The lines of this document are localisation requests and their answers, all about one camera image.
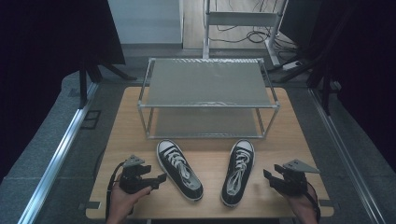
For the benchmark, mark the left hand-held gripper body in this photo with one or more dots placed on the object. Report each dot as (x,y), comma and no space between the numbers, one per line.
(134,179)

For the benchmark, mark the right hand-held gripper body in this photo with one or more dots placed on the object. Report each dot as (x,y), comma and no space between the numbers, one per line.
(294,182)

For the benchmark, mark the black canvas sneaker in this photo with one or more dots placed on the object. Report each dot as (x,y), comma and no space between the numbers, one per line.
(179,169)
(238,174)

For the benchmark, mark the grey metal shoe rack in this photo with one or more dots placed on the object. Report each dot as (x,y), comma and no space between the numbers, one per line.
(205,82)

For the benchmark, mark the person's right hand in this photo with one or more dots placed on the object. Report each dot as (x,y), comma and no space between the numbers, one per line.
(305,208)

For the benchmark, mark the person's left hand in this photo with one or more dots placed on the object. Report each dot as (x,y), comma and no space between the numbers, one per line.
(121,205)

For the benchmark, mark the black tape strip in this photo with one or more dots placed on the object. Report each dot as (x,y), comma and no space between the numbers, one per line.
(328,203)
(91,205)

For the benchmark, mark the black tripod stand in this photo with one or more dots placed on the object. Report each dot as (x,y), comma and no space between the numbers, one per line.
(83,84)
(325,90)

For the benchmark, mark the white power strip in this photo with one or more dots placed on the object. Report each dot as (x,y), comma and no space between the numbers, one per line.
(292,65)

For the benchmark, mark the black curtain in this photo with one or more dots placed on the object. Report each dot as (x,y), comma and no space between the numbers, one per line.
(364,62)
(46,62)

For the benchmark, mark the white metal stand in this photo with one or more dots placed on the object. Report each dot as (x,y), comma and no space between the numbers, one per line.
(239,18)

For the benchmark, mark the aluminium floor rail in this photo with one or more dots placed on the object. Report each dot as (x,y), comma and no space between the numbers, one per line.
(345,161)
(56,161)

